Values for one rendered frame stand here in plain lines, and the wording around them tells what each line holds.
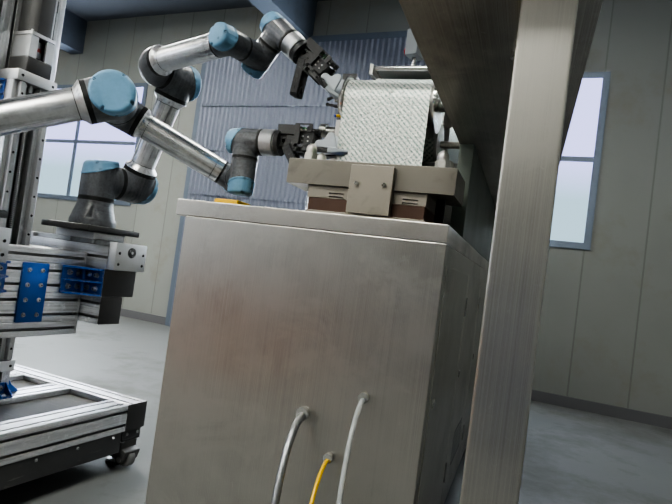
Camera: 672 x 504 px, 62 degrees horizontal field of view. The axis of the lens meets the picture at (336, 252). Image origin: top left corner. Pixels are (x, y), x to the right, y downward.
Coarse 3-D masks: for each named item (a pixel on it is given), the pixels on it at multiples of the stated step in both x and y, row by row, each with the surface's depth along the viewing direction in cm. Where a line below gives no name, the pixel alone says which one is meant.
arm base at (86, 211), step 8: (80, 200) 186; (88, 200) 186; (96, 200) 186; (104, 200) 188; (112, 200) 191; (80, 208) 185; (88, 208) 185; (96, 208) 186; (104, 208) 188; (112, 208) 192; (72, 216) 185; (80, 216) 184; (88, 216) 185; (96, 216) 186; (104, 216) 187; (112, 216) 190; (96, 224) 185; (104, 224) 187; (112, 224) 190
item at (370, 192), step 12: (360, 168) 125; (372, 168) 124; (384, 168) 123; (360, 180) 125; (372, 180) 124; (384, 180) 123; (348, 192) 125; (360, 192) 124; (372, 192) 124; (384, 192) 123; (348, 204) 125; (360, 204) 124; (372, 204) 123; (384, 204) 122; (384, 216) 124
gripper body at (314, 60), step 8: (312, 40) 162; (296, 48) 161; (304, 48) 163; (312, 48) 162; (320, 48) 159; (296, 56) 164; (304, 56) 162; (312, 56) 160; (320, 56) 159; (328, 56) 158; (304, 64) 163; (312, 64) 160; (320, 64) 160; (328, 64) 159; (336, 64) 162; (320, 72) 160; (328, 72) 163
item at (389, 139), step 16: (352, 128) 149; (368, 128) 148; (384, 128) 146; (400, 128) 145; (416, 128) 144; (352, 144) 149; (368, 144) 148; (384, 144) 146; (400, 144) 145; (416, 144) 143; (336, 160) 150; (352, 160) 149; (368, 160) 147; (384, 160) 146; (400, 160) 144; (416, 160) 143
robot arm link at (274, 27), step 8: (264, 16) 166; (272, 16) 165; (280, 16) 166; (264, 24) 165; (272, 24) 164; (280, 24) 164; (288, 24) 165; (264, 32) 166; (272, 32) 164; (280, 32) 163; (288, 32) 163; (264, 40) 166; (272, 40) 165; (280, 40) 164; (280, 48) 165
